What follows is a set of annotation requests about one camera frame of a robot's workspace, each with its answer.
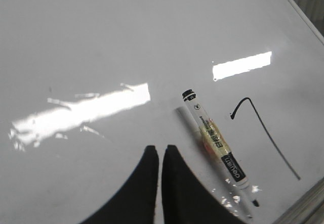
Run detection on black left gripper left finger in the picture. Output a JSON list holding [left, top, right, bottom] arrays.
[[82, 145, 159, 223]]

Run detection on black white whiteboard marker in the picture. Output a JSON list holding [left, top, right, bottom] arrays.
[[182, 89, 260, 223]]

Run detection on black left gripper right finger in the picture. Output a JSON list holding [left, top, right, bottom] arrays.
[[161, 145, 243, 224]]

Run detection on white whiteboard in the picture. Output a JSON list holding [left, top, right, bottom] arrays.
[[1, 0, 323, 223]]

